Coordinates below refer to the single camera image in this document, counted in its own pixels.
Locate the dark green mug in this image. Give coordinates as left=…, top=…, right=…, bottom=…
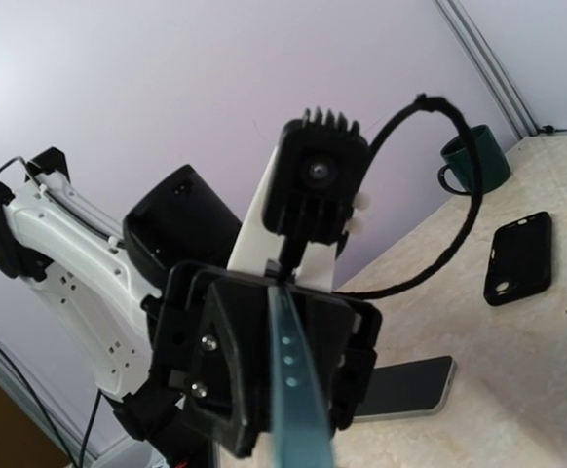
left=437, top=125, right=511, bottom=196

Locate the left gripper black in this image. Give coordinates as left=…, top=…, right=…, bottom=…
left=141, top=260, right=383, bottom=468

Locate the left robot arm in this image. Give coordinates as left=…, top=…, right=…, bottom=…
left=0, top=146, right=381, bottom=467

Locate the black phone case middle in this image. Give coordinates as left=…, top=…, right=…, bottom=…
left=483, top=211, right=552, bottom=307

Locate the left aluminium frame post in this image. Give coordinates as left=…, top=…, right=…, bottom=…
left=434, top=0, right=539, bottom=139

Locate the light blue phone case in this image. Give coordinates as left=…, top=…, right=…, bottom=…
left=268, top=286, right=335, bottom=468

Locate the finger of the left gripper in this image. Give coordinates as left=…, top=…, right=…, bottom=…
left=290, top=289, right=382, bottom=429

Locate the black phone lower middle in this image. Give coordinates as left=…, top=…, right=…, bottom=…
left=354, top=356, right=457, bottom=423

